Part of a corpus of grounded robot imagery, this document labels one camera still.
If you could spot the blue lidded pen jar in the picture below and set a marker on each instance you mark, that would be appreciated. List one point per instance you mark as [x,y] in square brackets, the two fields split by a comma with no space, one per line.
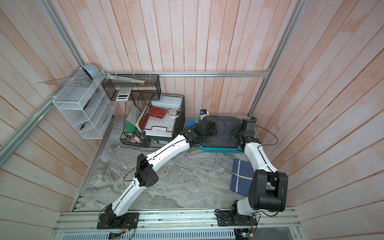
[191,123]

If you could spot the navy blue pillowcase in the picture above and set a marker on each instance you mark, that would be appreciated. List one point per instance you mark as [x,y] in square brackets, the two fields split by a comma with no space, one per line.
[242,176]

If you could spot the black wire desk organizer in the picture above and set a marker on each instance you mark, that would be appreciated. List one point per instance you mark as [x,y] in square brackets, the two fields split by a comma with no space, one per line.
[151,132]

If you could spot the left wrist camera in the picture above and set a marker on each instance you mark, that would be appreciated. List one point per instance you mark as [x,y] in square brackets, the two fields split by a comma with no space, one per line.
[203,113]

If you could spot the white calculator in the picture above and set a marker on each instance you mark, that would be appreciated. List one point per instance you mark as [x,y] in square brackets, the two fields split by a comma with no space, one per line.
[123,94]

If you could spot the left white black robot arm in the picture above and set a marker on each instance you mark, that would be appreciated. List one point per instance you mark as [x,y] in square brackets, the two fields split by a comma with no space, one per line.
[146,172]

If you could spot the green book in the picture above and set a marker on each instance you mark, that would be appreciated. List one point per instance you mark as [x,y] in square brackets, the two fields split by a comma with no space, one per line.
[130,127]

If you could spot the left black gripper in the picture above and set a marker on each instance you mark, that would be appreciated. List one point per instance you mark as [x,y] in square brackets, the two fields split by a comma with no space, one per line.
[214,130]

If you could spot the white wire wall shelf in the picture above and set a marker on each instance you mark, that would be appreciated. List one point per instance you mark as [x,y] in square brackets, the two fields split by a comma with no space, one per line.
[88,109]

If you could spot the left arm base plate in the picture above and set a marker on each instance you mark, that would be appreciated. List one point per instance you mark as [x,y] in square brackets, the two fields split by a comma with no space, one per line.
[129,220]

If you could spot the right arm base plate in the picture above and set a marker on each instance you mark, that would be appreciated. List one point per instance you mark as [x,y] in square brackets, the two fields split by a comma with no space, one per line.
[229,219]

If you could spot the teal plastic basket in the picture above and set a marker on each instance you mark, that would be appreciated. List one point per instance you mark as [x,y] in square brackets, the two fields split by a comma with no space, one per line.
[221,150]

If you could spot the white plastic box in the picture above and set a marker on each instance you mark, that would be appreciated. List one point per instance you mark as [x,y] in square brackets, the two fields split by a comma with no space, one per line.
[167,102]

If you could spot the small round grey clock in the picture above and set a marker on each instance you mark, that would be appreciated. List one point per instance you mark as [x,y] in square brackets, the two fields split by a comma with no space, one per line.
[91,71]

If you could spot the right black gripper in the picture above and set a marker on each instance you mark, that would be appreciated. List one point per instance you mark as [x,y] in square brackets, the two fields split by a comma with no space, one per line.
[238,128]

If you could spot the red wallet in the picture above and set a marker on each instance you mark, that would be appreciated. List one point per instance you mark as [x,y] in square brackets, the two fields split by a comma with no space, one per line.
[157,112]

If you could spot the clear set square ruler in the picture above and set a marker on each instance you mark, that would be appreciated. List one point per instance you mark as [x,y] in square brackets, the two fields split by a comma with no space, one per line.
[124,79]

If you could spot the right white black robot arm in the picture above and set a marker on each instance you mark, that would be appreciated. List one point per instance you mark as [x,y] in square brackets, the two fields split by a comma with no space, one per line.
[269,187]

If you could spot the aluminium front rail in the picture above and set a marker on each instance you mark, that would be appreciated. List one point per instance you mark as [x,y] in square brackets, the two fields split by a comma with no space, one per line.
[177,219]

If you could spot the clear triangle ruler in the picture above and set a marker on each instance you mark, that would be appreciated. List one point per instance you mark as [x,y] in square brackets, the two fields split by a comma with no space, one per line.
[77,81]

